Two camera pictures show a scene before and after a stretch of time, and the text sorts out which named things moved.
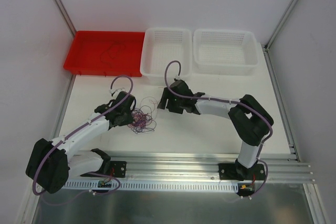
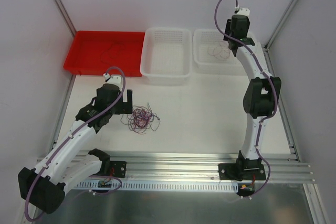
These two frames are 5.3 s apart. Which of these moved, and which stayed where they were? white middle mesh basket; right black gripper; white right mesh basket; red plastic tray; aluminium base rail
Moved: right black gripper
Stayed: white right mesh basket; red plastic tray; white middle mesh basket; aluminium base rail
